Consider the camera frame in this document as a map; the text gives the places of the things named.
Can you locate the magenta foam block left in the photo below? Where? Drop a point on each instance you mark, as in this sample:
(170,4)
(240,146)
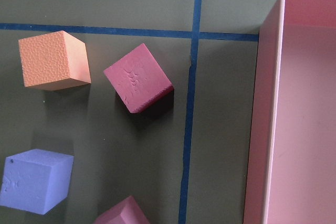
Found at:
(138,79)

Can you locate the magenta foam block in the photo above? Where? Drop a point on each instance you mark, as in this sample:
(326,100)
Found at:
(138,79)
(126,211)

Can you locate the orange foam block far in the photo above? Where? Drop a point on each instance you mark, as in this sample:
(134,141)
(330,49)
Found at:
(54,61)

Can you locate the magenta foam block right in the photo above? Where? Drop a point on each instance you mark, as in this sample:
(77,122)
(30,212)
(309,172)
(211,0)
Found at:
(126,211)

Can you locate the red plastic bin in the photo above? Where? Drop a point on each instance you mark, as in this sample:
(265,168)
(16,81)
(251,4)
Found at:
(291,165)

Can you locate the purple foam block far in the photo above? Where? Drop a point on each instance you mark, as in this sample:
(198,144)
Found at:
(36,180)

